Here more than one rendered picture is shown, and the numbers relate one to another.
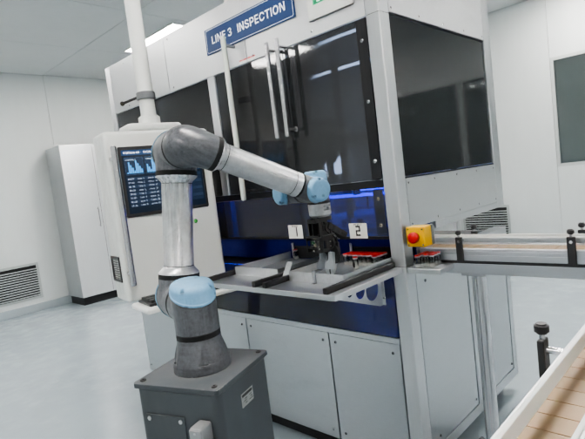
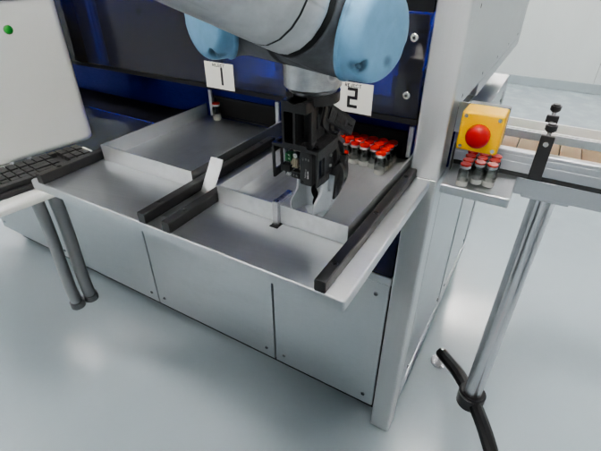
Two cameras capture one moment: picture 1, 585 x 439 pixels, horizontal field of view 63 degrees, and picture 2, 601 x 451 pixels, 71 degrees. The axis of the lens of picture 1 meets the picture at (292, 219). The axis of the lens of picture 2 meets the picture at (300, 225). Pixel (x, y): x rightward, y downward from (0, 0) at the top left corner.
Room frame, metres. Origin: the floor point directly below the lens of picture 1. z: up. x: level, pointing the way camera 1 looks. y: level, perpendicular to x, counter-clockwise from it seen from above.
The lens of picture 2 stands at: (1.07, 0.05, 1.27)
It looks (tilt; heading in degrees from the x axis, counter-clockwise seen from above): 33 degrees down; 346
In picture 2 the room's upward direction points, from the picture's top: straight up
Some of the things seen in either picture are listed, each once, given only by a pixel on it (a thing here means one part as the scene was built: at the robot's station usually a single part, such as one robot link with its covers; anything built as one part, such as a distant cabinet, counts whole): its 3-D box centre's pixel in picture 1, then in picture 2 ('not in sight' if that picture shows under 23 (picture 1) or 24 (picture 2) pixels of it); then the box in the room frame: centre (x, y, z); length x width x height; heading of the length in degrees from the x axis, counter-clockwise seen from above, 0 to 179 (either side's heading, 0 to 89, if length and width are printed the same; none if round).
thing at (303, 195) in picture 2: (322, 264); (302, 197); (1.61, -0.08, 0.95); 0.06 x 0.03 x 0.09; 136
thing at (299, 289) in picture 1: (303, 275); (241, 176); (1.86, -0.02, 0.87); 0.70 x 0.48 x 0.02; 46
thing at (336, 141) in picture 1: (330, 110); not in sight; (1.92, -0.20, 1.50); 0.43 x 0.01 x 0.59; 46
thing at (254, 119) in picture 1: (254, 128); not in sight; (2.24, 0.12, 1.50); 0.47 x 0.01 x 0.59; 46
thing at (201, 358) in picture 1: (200, 347); not in sight; (1.23, 0.28, 0.84); 0.15 x 0.15 x 0.10
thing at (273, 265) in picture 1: (285, 263); (200, 138); (2.03, 0.06, 0.90); 0.34 x 0.26 x 0.04; 136
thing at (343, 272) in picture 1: (344, 267); (325, 174); (1.78, -0.17, 0.90); 0.34 x 0.26 x 0.04; 135
